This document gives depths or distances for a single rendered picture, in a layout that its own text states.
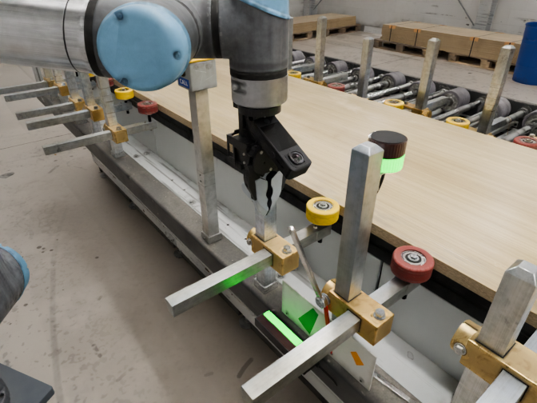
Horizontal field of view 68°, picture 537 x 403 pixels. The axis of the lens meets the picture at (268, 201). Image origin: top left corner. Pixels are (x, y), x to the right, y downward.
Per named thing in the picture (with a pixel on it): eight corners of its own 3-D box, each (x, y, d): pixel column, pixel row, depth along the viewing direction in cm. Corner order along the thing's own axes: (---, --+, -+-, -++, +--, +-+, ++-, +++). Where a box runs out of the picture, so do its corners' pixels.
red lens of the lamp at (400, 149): (389, 161, 60) (391, 148, 58) (359, 149, 64) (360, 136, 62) (412, 151, 63) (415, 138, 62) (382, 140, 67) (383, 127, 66)
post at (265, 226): (264, 307, 102) (264, 130, 76) (256, 300, 104) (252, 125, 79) (275, 301, 103) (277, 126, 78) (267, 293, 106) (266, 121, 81)
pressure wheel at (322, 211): (336, 252, 97) (341, 213, 91) (304, 250, 98) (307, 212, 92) (334, 233, 104) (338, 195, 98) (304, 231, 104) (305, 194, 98)
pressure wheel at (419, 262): (408, 317, 80) (419, 274, 74) (376, 295, 85) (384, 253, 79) (431, 299, 84) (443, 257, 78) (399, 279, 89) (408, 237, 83)
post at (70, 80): (82, 136, 202) (55, 35, 176) (80, 134, 204) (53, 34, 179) (89, 134, 204) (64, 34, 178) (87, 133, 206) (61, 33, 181)
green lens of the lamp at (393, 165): (387, 176, 61) (389, 163, 60) (356, 163, 65) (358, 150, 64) (410, 165, 64) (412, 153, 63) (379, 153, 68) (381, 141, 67)
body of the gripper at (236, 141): (260, 153, 76) (259, 91, 70) (289, 169, 70) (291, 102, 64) (226, 165, 72) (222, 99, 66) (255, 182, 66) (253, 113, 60)
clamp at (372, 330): (372, 347, 71) (377, 328, 68) (319, 303, 80) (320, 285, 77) (392, 331, 74) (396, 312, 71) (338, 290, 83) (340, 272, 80)
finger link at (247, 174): (264, 191, 72) (264, 147, 68) (270, 195, 71) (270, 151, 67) (243, 200, 70) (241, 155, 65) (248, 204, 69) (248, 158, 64)
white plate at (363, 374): (367, 392, 76) (375, 358, 71) (280, 312, 93) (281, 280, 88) (369, 390, 77) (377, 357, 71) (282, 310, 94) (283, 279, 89)
